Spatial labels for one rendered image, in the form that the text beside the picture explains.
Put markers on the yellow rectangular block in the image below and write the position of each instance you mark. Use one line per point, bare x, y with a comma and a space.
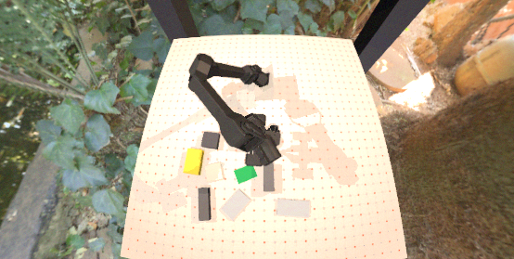
194, 160

